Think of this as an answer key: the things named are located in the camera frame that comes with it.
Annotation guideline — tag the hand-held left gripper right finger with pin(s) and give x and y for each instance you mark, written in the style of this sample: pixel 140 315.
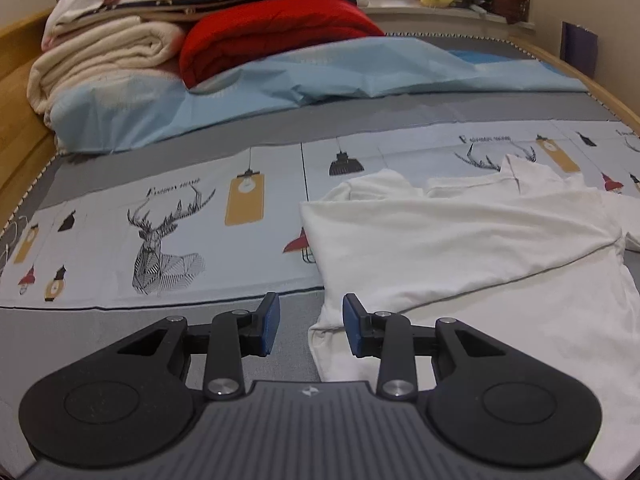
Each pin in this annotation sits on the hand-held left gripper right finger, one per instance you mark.
pixel 352 325

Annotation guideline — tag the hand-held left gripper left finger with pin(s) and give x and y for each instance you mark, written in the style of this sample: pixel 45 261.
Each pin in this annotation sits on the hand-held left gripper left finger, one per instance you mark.
pixel 270 325

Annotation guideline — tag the white shirt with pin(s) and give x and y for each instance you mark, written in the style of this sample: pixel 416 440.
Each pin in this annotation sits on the white shirt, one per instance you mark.
pixel 450 240

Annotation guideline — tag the deer printed bed sheet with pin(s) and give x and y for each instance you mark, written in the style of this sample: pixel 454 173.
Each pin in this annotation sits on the deer printed bed sheet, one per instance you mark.
pixel 90 240

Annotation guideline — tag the light blue sheet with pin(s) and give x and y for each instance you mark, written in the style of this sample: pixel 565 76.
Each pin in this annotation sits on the light blue sheet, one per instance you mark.
pixel 325 75

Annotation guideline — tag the red quilt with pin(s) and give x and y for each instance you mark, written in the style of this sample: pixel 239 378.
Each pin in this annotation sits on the red quilt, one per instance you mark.
pixel 280 30

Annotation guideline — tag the cream folded blanket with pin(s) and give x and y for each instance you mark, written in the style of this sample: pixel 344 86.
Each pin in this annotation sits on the cream folded blanket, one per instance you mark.
pixel 100 55

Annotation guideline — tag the white window sill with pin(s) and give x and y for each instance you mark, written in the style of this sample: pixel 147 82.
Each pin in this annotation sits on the white window sill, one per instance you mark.
pixel 440 15

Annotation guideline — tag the wooden headboard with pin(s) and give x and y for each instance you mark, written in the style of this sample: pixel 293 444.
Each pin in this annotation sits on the wooden headboard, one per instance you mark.
pixel 20 90

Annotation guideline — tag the purple board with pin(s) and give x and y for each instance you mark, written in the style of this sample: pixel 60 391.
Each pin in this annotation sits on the purple board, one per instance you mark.
pixel 580 47

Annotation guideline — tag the white folded cloth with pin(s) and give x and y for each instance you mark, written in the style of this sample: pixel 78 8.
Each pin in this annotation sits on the white folded cloth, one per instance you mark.
pixel 80 0

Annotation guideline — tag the wooden bed side rail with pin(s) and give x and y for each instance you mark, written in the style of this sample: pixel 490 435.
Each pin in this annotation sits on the wooden bed side rail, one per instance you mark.
pixel 600 85

